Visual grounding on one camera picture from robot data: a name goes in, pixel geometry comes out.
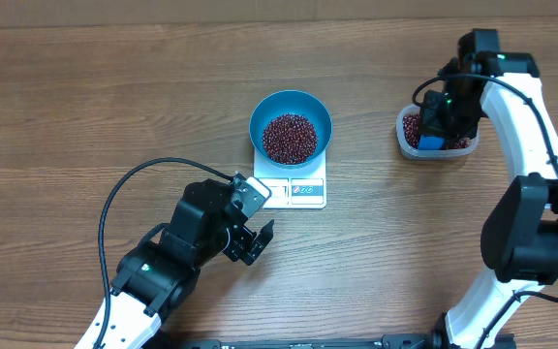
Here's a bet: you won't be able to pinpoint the blue plastic measuring scoop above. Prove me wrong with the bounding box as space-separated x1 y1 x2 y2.
418 135 445 151

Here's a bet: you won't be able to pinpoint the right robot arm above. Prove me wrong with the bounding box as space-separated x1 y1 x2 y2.
416 29 558 348

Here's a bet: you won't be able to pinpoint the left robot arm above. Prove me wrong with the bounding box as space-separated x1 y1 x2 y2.
77 174 273 349

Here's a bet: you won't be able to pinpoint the white digital kitchen scale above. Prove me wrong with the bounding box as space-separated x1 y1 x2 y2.
254 151 327 209

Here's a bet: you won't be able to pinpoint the red beans in bowl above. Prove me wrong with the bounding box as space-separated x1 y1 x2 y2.
262 113 319 165

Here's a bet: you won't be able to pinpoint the blue metal bowl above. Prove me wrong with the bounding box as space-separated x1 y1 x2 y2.
249 90 333 169

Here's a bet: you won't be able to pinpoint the red beans in container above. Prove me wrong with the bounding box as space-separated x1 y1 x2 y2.
402 113 472 150

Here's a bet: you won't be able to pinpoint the clear plastic food container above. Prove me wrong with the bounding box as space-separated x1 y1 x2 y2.
395 105 480 160

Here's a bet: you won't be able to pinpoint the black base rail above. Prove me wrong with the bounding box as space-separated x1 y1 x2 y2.
144 333 456 349

